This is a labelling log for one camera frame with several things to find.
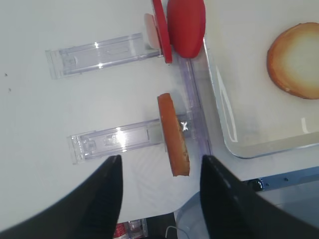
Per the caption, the right red tomato slice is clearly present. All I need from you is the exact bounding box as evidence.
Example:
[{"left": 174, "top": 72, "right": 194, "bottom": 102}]
[{"left": 166, "top": 0, "right": 206, "bottom": 58}]

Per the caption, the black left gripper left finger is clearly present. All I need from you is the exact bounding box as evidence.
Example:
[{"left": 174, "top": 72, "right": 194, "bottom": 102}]
[{"left": 0, "top": 155, "right": 123, "bottom": 239}]

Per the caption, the white rectangular tray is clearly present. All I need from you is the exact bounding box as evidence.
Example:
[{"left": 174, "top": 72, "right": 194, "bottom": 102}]
[{"left": 205, "top": 0, "right": 319, "bottom": 158}]

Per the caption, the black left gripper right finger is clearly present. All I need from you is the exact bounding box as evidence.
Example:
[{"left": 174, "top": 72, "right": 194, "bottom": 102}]
[{"left": 200, "top": 155, "right": 319, "bottom": 239}]

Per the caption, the light brown bun half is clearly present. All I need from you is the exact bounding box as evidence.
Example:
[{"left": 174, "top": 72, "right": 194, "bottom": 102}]
[{"left": 267, "top": 22, "right": 319, "bottom": 100}]

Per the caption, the clear holder by tomato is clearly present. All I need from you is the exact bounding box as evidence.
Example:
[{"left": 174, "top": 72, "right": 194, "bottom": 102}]
[{"left": 45, "top": 33, "right": 160, "bottom": 79}]

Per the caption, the left long clear rail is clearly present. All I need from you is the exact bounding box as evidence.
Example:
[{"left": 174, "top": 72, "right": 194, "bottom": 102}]
[{"left": 177, "top": 56, "right": 211, "bottom": 160}]

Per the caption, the clear holder by brown bun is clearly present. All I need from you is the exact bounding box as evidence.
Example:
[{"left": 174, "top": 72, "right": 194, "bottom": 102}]
[{"left": 67, "top": 119, "right": 163, "bottom": 164}]

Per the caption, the red label under table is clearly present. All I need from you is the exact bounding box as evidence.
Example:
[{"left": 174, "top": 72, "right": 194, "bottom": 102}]
[{"left": 113, "top": 223, "right": 129, "bottom": 239}]

